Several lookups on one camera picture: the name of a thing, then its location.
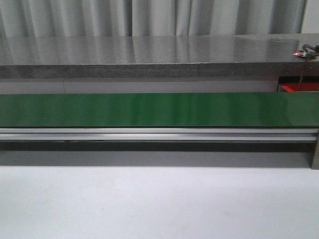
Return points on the green conveyor belt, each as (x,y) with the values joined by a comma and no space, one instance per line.
(254,109)

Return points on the grey stone-top counter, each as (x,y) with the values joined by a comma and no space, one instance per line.
(155,56)

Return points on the grey conveyor support post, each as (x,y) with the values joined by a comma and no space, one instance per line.
(315,159)

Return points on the red bin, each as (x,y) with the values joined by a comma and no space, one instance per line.
(304,87)

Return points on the aluminium conveyor frame rail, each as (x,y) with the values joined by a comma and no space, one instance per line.
(163,134)

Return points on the small circuit board red LED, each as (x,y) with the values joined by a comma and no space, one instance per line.
(304,54)

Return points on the grey pleated curtain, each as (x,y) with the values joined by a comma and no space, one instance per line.
(41,18)

